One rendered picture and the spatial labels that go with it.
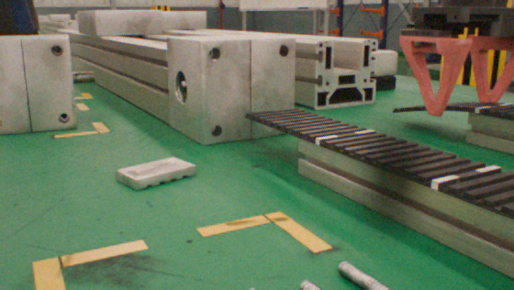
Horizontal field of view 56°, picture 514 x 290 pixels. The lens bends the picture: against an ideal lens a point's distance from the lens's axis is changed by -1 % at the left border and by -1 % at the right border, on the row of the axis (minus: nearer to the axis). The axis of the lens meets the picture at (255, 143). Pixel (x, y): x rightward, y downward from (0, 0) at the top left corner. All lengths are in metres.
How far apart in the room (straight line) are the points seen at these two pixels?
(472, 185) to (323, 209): 0.09
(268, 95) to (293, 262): 0.25
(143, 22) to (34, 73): 0.34
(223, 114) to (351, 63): 0.27
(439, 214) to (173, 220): 0.15
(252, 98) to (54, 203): 0.21
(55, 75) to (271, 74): 0.22
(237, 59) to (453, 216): 0.26
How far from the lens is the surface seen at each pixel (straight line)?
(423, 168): 0.28
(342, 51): 0.68
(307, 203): 0.31
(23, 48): 0.54
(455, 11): 0.46
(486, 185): 0.27
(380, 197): 0.30
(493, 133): 0.49
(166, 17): 1.12
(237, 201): 0.31
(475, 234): 0.27
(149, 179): 0.34
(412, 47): 0.48
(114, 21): 0.83
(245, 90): 0.46
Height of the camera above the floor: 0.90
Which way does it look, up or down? 15 degrees down
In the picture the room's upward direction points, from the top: straight up
